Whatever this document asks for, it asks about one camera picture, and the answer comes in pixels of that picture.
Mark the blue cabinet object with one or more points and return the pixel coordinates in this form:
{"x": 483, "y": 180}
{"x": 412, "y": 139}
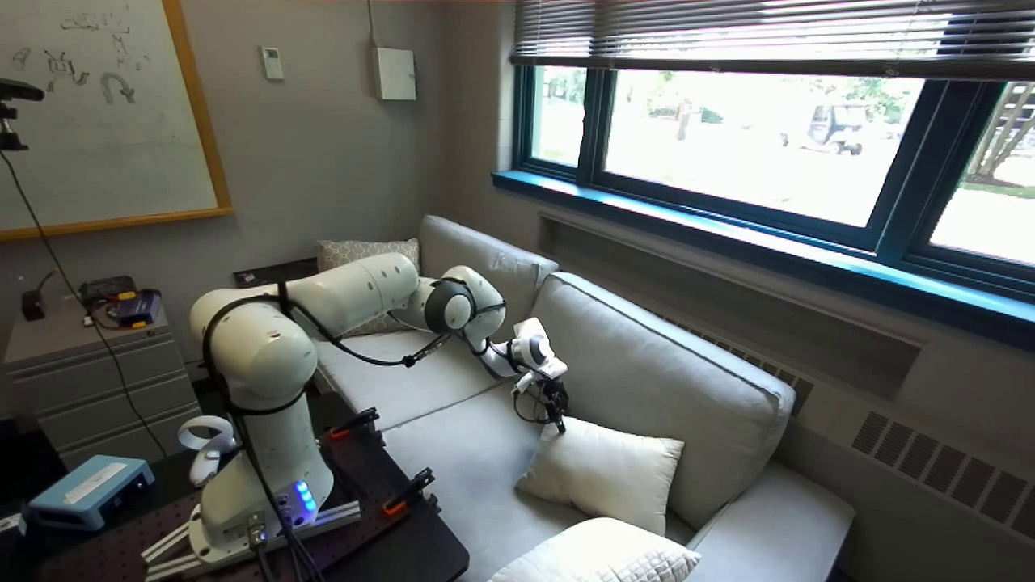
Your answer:
{"x": 136, "y": 311}

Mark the wood framed whiteboard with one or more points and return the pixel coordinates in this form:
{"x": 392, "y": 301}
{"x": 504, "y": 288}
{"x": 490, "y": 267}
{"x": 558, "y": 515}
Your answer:
{"x": 98, "y": 139}

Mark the grey sofa seat cushion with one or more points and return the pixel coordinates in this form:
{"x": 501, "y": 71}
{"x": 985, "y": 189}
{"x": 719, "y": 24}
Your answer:
{"x": 433, "y": 392}
{"x": 464, "y": 473}

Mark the grey drawer cabinet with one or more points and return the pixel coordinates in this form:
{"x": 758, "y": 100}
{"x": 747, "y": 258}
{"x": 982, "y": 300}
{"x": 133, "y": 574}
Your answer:
{"x": 76, "y": 390}

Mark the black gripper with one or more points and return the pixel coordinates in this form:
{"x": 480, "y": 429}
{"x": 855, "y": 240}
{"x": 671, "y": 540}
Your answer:
{"x": 543, "y": 392}

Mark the plain white pillow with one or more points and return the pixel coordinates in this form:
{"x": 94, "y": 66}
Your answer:
{"x": 611, "y": 473}

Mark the grey fabric sofa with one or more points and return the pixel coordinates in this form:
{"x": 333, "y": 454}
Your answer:
{"x": 777, "y": 528}

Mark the dark window blinds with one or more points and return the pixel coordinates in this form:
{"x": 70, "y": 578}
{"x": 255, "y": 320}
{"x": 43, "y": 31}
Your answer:
{"x": 754, "y": 33}

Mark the dark robot table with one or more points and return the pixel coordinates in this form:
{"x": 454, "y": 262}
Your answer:
{"x": 422, "y": 550}

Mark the black rectangular bar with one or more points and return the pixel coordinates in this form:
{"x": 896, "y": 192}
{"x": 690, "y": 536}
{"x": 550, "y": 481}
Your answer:
{"x": 270, "y": 274}

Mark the large radiator vent grille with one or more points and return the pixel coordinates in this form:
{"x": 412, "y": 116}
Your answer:
{"x": 940, "y": 463}

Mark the white mug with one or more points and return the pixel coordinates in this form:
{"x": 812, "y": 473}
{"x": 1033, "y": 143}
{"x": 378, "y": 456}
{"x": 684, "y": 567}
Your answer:
{"x": 203, "y": 471}

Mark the orange black clamp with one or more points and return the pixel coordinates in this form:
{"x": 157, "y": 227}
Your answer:
{"x": 408, "y": 491}
{"x": 351, "y": 426}

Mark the small black cabinet item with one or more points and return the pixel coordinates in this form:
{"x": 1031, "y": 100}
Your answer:
{"x": 34, "y": 304}

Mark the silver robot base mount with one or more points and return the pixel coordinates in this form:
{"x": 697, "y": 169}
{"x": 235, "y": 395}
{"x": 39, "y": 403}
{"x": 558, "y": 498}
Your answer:
{"x": 325, "y": 518}

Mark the black flat device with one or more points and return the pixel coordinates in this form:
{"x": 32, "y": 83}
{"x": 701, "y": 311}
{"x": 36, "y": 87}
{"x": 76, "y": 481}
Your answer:
{"x": 104, "y": 293}

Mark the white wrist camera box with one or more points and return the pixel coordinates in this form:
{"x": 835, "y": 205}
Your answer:
{"x": 547, "y": 362}

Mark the black tripod camera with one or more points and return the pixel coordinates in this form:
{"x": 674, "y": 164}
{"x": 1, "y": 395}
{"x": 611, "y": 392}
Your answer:
{"x": 16, "y": 100}

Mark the white wall box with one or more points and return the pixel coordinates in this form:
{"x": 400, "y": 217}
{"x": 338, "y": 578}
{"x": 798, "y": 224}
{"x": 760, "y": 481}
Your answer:
{"x": 396, "y": 76}

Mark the beige lattice patterned pillow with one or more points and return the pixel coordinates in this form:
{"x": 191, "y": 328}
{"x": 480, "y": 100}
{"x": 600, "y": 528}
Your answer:
{"x": 367, "y": 252}

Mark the grey sofa back cushion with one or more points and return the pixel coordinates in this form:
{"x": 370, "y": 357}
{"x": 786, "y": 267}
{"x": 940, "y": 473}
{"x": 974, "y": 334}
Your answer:
{"x": 488, "y": 261}
{"x": 668, "y": 366}

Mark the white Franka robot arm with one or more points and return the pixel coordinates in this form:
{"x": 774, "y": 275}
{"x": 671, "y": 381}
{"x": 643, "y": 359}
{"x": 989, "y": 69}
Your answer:
{"x": 260, "y": 357}

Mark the small radiator vent grille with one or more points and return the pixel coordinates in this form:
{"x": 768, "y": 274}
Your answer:
{"x": 780, "y": 381}

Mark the white wall thermostat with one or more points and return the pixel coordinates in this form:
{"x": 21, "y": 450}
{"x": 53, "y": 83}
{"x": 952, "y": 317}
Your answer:
{"x": 273, "y": 66}

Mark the white ribbed pillow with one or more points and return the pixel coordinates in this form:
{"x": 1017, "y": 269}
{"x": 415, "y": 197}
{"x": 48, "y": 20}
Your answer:
{"x": 600, "y": 553}

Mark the teal framed window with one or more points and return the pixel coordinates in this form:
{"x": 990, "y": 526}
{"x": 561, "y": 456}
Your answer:
{"x": 916, "y": 172}

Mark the light blue box device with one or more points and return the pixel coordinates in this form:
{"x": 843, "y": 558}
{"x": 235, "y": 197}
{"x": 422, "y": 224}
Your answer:
{"x": 87, "y": 489}

